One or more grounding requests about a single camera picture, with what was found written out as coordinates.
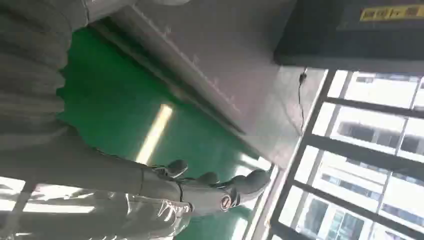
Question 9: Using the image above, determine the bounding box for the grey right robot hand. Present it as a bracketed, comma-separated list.
[0, 126, 273, 240]

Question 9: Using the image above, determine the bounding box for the ribbed grey right arm sleeve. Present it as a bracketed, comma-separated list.
[0, 0, 90, 153]

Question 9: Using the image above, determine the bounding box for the dark-framed window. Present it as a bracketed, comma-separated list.
[264, 68, 424, 240]

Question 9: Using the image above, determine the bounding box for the dark cabinet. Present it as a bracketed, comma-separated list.
[273, 0, 424, 75]

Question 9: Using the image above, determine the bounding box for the yellow printed label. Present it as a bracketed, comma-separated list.
[359, 3, 424, 23]

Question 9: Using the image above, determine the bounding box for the thin black cable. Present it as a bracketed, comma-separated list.
[297, 70, 308, 135]

